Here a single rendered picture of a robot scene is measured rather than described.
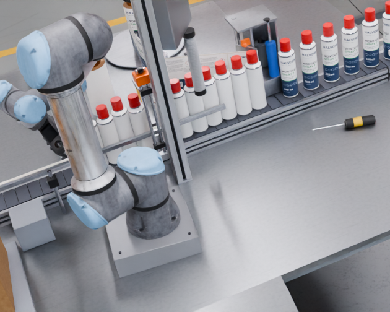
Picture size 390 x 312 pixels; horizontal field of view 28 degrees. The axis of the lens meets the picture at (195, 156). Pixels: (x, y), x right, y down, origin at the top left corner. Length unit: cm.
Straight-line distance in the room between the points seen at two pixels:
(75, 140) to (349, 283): 130
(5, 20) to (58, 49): 380
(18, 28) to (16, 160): 281
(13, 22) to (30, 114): 340
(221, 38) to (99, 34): 117
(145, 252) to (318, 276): 93
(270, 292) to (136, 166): 47
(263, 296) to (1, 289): 67
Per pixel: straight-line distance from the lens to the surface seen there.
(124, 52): 295
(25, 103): 212
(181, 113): 239
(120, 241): 213
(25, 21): 547
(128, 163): 200
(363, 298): 277
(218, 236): 217
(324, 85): 259
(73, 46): 178
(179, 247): 210
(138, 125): 236
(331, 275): 285
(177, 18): 211
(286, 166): 235
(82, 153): 189
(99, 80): 256
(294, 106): 252
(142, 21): 204
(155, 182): 202
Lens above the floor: 234
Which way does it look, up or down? 38 degrees down
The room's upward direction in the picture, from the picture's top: 12 degrees counter-clockwise
